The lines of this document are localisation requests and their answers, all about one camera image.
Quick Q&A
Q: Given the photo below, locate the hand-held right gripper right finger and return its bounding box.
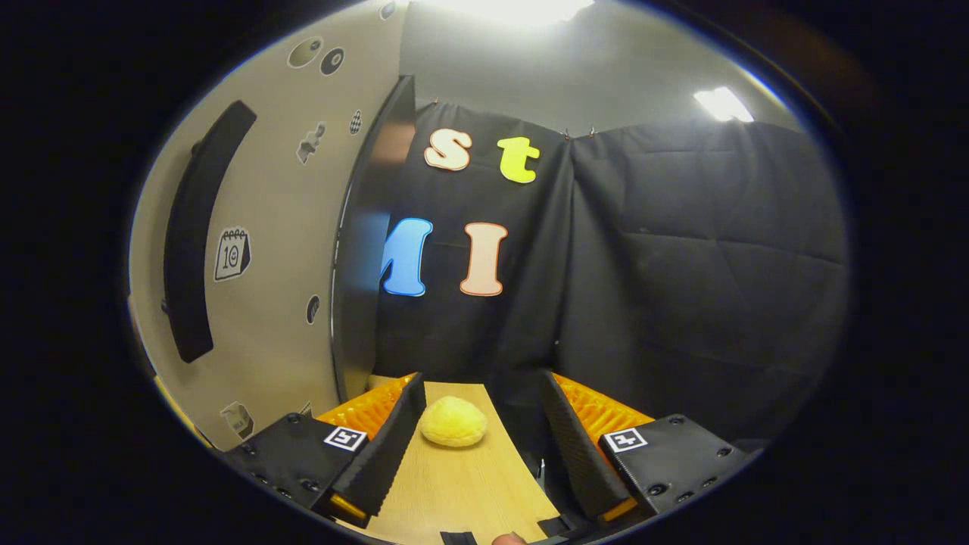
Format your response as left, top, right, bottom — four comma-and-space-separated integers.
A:
539, 369, 756, 525

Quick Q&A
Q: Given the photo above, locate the black door handle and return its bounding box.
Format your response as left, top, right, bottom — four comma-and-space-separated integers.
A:
161, 100, 258, 364

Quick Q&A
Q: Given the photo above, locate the yellow sponge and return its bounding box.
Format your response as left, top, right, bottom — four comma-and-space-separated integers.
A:
419, 395, 488, 449

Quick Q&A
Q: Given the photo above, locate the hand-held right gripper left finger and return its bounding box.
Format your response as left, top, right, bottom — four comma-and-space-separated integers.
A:
223, 371, 427, 529

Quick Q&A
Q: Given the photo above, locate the grey cabinet door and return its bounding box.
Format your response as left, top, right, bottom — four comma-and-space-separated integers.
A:
129, 0, 402, 453

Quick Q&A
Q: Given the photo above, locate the large rectangular ceiling light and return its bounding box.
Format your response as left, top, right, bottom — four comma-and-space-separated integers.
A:
424, 0, 599, 27

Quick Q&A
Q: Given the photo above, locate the narrow ceiling light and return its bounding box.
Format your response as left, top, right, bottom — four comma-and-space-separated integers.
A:
693, 86, 754, 123

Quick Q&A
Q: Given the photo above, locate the black backdrop cloth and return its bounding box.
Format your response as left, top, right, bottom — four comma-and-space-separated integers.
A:
375, 102, 849, 455

